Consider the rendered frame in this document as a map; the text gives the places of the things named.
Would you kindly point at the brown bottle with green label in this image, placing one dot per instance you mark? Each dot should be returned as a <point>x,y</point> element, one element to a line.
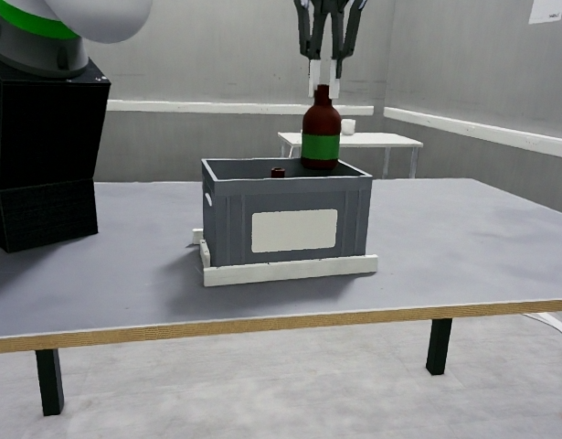
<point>321,132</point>

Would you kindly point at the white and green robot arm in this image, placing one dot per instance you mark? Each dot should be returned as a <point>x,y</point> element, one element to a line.
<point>34,40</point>

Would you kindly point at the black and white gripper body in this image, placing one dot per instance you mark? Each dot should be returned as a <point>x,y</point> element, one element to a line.
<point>326,6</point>

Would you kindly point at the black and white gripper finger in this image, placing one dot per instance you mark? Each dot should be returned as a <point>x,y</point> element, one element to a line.
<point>313,54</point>
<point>338,42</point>

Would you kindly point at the grey plastic crate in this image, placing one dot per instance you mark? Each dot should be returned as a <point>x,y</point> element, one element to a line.
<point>250,218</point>

